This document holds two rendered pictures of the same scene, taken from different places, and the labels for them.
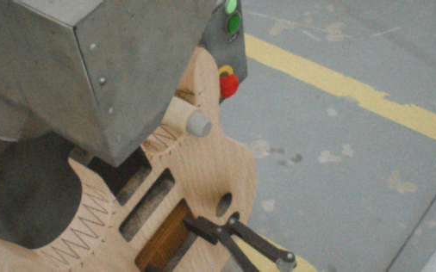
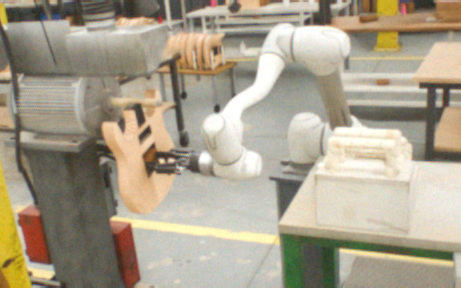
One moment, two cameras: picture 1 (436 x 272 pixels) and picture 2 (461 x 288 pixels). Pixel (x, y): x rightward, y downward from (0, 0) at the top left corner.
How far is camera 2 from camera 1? 1.46 m
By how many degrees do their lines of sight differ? 33
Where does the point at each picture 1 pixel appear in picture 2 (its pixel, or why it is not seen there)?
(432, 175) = (259, 254)
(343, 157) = (212, 256)
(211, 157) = (161, 132)
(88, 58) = (143, 42)
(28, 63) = (126, 53)
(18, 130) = (96, 127)
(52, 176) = (90, 187)
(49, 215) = (89, 207)
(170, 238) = (151, 155)
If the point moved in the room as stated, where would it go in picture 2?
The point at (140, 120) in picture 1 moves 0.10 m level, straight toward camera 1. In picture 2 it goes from (152, 67) to (164, 72)
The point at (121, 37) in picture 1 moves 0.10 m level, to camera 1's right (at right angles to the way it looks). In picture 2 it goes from (148, 42) to (178, 37)
